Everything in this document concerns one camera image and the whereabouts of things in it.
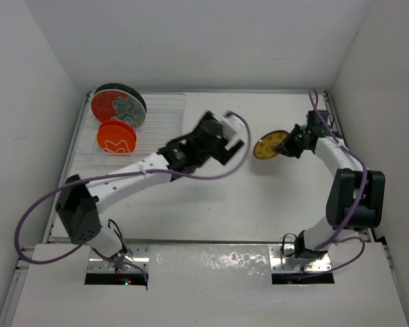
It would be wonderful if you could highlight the orange plastic plate front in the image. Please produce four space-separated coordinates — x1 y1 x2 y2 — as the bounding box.
96 121 136 155

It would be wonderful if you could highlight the dark green rimmed plate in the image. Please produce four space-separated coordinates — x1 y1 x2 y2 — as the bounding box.
94 82 147 111

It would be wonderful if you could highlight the thin black cable left wrist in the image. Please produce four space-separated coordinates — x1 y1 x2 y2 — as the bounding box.
107 218 129 260

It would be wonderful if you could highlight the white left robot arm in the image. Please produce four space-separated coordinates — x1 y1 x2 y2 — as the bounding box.
55 111 251 260

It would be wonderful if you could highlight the red plate with teal flower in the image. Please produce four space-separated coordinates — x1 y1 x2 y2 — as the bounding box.
90 90 147 129

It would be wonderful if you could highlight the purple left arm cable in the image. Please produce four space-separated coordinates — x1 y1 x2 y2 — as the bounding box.
14 110 252 266

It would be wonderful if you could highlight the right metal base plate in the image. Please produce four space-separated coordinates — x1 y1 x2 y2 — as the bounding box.
269 243 332 274

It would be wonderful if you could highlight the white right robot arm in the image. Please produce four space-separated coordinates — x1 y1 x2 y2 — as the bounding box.
271 110 386 261

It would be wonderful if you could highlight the white wire dish rack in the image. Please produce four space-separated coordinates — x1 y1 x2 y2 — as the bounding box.
74 93 185 166

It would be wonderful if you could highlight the yellow patterned small plate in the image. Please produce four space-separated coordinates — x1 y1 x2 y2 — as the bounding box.
253 130 289 160

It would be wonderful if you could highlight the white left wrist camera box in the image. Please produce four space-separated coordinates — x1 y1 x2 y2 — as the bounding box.
219 112 245 141

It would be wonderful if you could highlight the thin black cable right base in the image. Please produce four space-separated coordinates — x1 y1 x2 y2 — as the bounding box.
282 232 303 265

